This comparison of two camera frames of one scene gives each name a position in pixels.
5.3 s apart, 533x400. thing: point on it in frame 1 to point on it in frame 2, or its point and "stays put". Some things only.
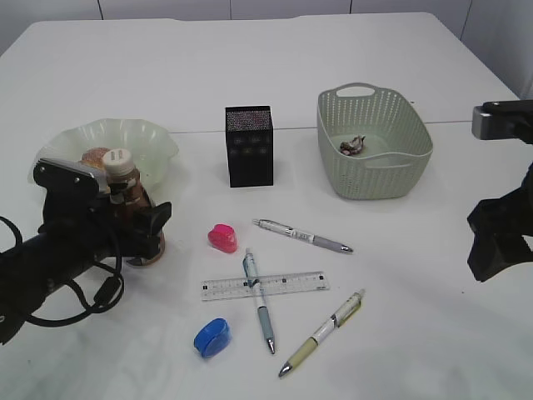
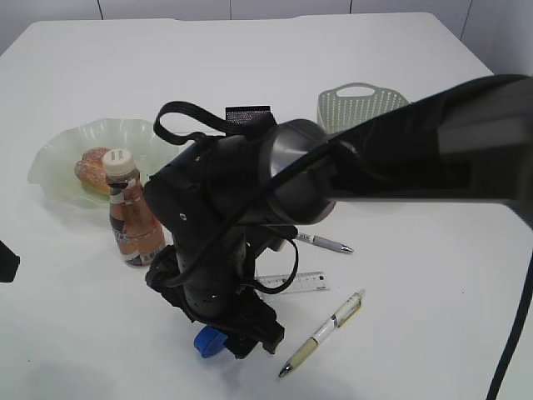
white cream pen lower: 353,302 stays put
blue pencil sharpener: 212,337 stays put
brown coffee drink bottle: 127,188 stays put
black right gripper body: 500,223 to 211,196
